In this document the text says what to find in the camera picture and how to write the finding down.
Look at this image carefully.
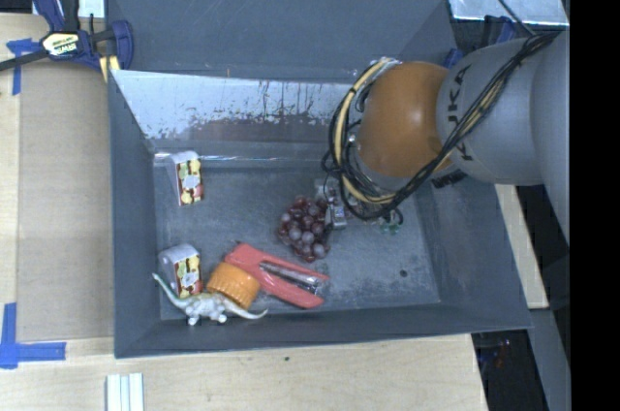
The small red yellow printed box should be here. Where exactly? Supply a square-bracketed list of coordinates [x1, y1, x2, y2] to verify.
[157, 243, 204, 300]
[166, 149, 205, 207]

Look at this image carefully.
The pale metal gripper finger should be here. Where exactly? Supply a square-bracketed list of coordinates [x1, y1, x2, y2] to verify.
[324, 204, 349, 232]
[316, 178, 341, 206]

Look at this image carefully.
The red toy grape bunch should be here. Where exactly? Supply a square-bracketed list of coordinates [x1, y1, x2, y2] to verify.
[276, 195, 333, 265]

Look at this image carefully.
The grey metal bin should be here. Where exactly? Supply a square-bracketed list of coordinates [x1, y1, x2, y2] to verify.
[103, 0, 535, 360]

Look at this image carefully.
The white toy dinosaur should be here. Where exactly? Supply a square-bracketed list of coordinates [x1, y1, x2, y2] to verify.
[151, 271, 269, 328]

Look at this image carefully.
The orange plastic lid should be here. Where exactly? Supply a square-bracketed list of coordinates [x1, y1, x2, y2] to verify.
[205, 261, 262, 310]

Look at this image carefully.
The red stapler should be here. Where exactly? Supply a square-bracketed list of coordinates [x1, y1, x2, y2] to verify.
[223, 241, 332, 310]

